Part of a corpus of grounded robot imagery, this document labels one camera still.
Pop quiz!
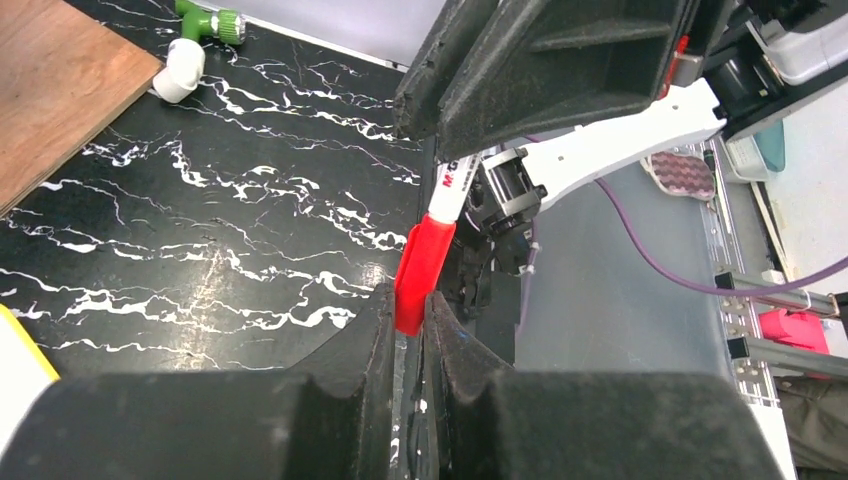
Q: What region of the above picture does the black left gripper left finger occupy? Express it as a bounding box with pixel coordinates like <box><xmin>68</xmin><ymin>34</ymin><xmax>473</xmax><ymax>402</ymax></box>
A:
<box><xmin>1</xmin><ymin>284</ymin><xmax>395</xmax><ymax>479</ymax></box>

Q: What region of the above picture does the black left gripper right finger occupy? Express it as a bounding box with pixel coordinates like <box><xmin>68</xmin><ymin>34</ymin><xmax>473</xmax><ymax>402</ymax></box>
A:
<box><xmin>423</xmin><ymin>292</ymin><xmax>782</xmax><ymax>479</ymax></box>

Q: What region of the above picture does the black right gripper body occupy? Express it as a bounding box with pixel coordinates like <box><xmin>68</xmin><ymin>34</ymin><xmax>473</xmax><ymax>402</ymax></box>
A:
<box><xmin>662</xmin><ymin>1</ymin><xmax>847</xmax><ymax>140</ymax></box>

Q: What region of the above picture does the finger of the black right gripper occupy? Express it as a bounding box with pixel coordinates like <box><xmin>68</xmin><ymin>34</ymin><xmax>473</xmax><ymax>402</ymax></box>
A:
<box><xmin>393</xmin><ymin>0</ymin><xmax>499</xmax><ymax>140</ymax></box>
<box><xmin>438</xmin><ymin>0</ymin><xmax>696</xmax><ymax>160</ymax></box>

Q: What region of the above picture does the red marker cap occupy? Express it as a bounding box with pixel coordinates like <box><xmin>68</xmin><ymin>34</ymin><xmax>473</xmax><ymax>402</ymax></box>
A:
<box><xmin>394</xmin><ymin>214</ymin><xmax>456</xmax><ymax>336</ymax></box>

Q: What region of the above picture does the yellow-framed whiteboard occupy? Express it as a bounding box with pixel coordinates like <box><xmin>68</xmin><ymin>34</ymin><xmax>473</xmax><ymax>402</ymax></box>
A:
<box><xmin>1</xmin><ymin>305</ymin><xmax>60</xmax><ymax>453</ymax></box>

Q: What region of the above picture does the red whiteboard marker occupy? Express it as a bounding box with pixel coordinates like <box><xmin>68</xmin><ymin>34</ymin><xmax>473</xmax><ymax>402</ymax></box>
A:
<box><xmin>427</xmin><ymin>152</ymin><xmax>482</xmax><ymax>224</ymax></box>

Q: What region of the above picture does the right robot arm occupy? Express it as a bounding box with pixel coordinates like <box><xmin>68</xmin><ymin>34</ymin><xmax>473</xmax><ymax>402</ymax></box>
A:
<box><xmin>394</xmin><ymin>1</ymin><xmax>847</xmax><ymax>315</ymax></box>

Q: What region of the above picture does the pink patterned shoe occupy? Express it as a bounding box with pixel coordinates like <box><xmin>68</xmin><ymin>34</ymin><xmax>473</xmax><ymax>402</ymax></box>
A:
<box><xmin>640</xmin><ymin>151</ymin><xmax>716</xmax><ymax>202</ymax></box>

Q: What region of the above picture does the green and white tool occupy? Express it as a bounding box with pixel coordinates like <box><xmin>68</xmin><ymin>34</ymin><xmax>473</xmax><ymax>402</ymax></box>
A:
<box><xmin>152</xmin><ymin>0</ymin><xmax>247</xmax><ymax>104</ymax></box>

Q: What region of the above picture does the red box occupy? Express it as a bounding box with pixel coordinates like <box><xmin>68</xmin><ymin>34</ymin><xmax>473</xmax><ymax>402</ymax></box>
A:
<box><xmin>758</xmin><ymin>309</ymin><xmax>830</xmax><ymax>354</ymax></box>

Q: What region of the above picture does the wooden board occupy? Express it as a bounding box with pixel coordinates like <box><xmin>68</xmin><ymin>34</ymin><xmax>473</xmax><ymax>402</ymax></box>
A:
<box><xmin>1</xmin><ymin>1</ymin><xmax>162</xmax><ymax>212</ymax></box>

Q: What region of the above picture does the aluminium frame rail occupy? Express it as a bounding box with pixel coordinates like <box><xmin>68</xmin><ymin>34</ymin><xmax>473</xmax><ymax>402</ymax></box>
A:
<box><xmin>702</xmin><ymin>135</ymin><xmax>848</xmax><ymax>405</ymax></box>

